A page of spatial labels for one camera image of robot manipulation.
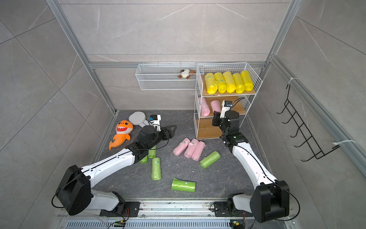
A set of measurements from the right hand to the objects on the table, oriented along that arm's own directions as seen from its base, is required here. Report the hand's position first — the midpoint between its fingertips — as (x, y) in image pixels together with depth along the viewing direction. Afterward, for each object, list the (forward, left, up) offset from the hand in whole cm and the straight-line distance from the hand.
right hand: (218, 111), depth 79 cm
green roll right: (-17, +4, -26) cm, 31 cm away
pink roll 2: (-9, +16, -27) cm, 32 cm away
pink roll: (-10, +23, -26) cm, 36 cm away
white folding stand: (+18, +56, -25) cm, 64 cm away
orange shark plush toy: (+4, +63, -20) cm, 66 cm away
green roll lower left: (-23, +37, -25) cm, 51 cm away
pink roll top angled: (+3, +1, +1) cm, 3 cm away
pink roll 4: (+4, +7, 0) cm, 8 cm away
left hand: (-7, +25, -4) cm, 26 cm away
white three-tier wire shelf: (+10, +5, -28) cm, 30 cm away
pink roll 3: (-11, +10, -27) cm, 31 cm away
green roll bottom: (-32, +24, -25) cm, 47 cm away
